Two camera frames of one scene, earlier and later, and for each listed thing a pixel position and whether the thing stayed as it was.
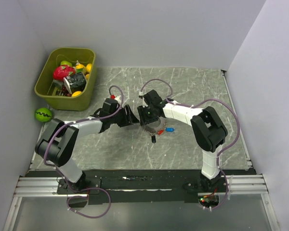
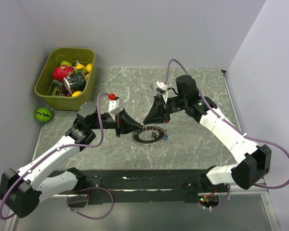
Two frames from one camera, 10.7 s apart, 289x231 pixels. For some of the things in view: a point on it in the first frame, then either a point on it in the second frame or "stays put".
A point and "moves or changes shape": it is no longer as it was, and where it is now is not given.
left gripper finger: [128, 111] → [126, 121]
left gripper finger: [130, 118] → [132, 128]
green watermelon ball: [43, 114] stays put
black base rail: [132, 186] stays put
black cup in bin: [75, 82] stays put
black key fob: [153, 139] moves or changes shape
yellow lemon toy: [89, 67] stays put
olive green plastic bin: [43, 86] stays put
